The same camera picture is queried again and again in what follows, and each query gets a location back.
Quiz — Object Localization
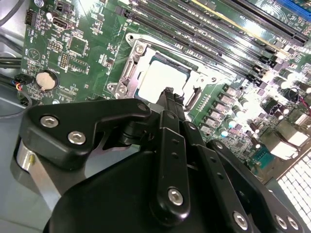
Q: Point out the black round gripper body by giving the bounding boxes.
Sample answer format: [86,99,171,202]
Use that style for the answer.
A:
[42,150,234,233]

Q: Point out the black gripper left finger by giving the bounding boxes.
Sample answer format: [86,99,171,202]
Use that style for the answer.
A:
[18,86,192,220]

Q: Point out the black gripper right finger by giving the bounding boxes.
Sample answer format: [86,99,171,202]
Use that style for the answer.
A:
[173,92,306,233]

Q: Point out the silver CPU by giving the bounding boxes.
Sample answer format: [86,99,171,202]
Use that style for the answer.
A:
[136,54,196,104]

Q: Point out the metal socket cover frame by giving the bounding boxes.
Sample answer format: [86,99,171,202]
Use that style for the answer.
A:
[139,45,216,110]

